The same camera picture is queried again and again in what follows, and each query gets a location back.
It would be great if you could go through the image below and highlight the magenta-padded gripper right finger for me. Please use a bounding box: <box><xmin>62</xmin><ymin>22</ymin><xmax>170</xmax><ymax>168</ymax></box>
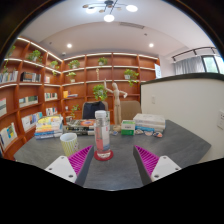
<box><xmin>133</xmin><ymin>144</ymin><xmax>183</xmax><ymax>187</ymax></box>

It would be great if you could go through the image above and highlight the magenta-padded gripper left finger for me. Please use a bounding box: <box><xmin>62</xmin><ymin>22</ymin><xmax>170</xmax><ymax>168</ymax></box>
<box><xmin>44</xmin><ymin>144</ymin><xmax>95</xmax><ymax>187</ymax></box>

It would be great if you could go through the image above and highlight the clear plastic water bottle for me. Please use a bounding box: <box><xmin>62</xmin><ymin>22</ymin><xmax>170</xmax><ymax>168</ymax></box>
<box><xmin>93</xmin><ymin>110</ymin><xmax>112</xmax><ymax>159</ymax></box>

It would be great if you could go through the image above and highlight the yellow striped paper cup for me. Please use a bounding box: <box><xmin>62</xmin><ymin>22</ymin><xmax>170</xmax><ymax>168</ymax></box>
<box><xmin>59</xmin><ymin>132</ymin><xmax>80</xmax><ymax>158</ymax></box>

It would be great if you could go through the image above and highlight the colourful book stack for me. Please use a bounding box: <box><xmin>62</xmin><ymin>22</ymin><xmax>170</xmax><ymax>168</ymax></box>
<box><xmin>34</xmin><ymin>114</ymin><xmax>64</xmax><ymax>140</ymax></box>

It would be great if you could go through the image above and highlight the green and white box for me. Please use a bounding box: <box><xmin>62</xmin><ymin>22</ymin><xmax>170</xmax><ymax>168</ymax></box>
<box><xmin>120</xmin><ymin>119</ymin><xmax>136</xmax><ymax>136</ymax></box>

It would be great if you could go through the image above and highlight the dark blue chair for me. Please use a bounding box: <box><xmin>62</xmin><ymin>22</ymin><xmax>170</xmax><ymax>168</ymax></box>
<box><xmin>81</xmin><ymin>100</ymin><xmax>107</xmax><ymax>120</ymax></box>

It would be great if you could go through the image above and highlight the tan chair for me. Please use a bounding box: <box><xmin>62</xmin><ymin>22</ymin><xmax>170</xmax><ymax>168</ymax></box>
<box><xmin>119</xmin><ymin>100</ymin><xmax>143</xmax><ymax>121</ymax></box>

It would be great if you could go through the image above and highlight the wooden artist mannequin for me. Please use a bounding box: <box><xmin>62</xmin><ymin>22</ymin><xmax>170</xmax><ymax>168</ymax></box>
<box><xmin>103</xmin><ymin>78</ymin><xmax>129</xmax><ymax>132</ymax></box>

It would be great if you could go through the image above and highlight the wooden bookshelf unit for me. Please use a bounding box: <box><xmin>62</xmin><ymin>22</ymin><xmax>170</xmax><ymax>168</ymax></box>
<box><xmin>0</xmin><ymin>36</ymin><xmax>161</xmax><ymax>161</ymax></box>

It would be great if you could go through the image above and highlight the grey curtain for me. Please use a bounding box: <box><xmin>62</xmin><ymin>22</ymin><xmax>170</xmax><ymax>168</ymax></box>
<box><xmin>174</xmin><ymin>56</ymin><xmax>205</xmax><ymax>76</ymax></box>

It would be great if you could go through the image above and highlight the window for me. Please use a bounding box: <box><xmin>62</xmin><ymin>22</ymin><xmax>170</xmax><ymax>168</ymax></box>
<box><xmin>202</xmin><ymin>54</ymin><xmax>224</xmax><ymax>74</ymax></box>

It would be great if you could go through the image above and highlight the ceiling air vent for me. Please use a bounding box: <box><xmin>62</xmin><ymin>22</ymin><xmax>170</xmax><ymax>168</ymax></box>
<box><xmin>119</xmin><ymin>21</ymin><xmax>146</xmax><ymax>30</ymax></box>

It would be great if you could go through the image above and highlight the branched ceiling lamp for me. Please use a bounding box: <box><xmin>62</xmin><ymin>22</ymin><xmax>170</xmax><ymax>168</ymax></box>
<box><xmin>82</xmin><ymin>0</ymin><xmax>139</xmax><ymax>23</ymax></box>

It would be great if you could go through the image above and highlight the white wall socket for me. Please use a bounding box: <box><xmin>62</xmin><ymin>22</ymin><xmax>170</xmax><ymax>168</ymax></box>
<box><xmin>216</xmin><ymin>109</ymin><xmax>224</xmax><ymax>131</ymax></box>

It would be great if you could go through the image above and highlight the black ceiling track rail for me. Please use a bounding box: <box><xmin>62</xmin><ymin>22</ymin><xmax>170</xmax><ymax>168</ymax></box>
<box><xmin>171</xmin><ymin>46</ymin><xmax>219</xmax><ymax>62</ymax></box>

